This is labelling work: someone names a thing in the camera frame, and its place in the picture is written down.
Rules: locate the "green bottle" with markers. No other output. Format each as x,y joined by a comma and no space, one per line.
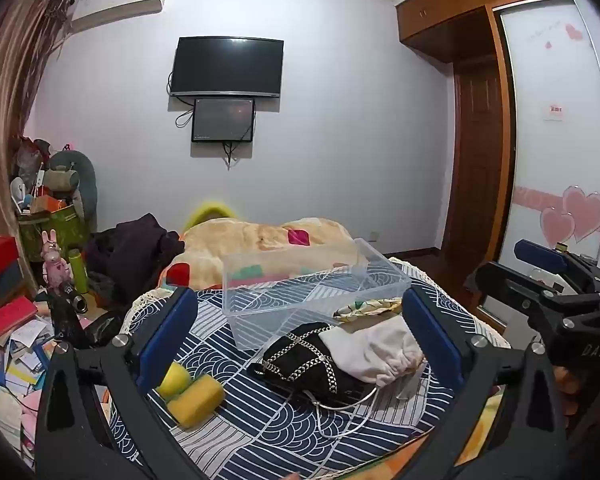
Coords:
79,272

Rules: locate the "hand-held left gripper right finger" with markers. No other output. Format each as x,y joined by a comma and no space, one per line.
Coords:
432,335

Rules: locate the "orange patterned blanket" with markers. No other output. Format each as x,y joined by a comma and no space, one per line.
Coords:
240,242

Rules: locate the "wall-mounted black television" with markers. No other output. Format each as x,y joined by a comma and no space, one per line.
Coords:
227,66

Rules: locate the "yellow plush pillow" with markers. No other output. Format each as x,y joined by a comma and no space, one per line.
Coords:
202,212

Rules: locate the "clear plastic storage box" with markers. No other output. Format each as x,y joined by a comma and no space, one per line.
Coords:
300,300

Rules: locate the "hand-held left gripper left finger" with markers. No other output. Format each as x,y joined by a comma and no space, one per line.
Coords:
164,342

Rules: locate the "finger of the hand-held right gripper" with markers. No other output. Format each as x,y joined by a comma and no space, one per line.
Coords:
510,280
540,256

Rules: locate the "pink rabbit toy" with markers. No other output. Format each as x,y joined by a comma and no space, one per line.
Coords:
56,265

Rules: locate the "yellow green patterned cloth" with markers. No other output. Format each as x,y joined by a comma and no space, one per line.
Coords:
367,308

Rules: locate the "small black wall monitor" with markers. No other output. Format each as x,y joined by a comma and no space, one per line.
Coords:
223,119

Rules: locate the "red book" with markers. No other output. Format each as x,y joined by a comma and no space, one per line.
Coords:
11,315

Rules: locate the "black flashlight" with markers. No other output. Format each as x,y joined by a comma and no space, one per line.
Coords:
74,297

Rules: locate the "wall socket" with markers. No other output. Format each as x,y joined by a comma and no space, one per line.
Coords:
374,235

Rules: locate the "white sliding wardrobe door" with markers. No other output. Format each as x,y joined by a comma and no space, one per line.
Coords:
555,160

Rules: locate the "green cardboard box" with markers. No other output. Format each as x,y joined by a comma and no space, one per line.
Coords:
55,230

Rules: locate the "rectangular yellow sponge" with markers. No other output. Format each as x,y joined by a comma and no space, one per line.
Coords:
196,400

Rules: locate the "grey plush toy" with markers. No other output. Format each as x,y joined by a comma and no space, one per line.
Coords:
82,180

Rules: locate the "brown striped curtain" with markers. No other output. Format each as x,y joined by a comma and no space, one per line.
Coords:
10,85

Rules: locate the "pile of books and papers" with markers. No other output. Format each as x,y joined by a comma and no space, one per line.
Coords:
10,385

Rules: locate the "dark clothes heap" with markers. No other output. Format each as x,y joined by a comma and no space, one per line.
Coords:
130,255

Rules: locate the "wooden overhead cabinet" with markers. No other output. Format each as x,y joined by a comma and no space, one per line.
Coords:
445,5

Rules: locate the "brown wooden door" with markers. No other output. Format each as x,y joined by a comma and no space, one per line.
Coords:
475,160

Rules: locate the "white air conditioner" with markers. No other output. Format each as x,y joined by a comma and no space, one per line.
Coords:
115,2

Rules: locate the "round yellow sponge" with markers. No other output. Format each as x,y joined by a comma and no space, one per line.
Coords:
174,381

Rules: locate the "dark blue box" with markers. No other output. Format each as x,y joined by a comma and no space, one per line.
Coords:
0,285

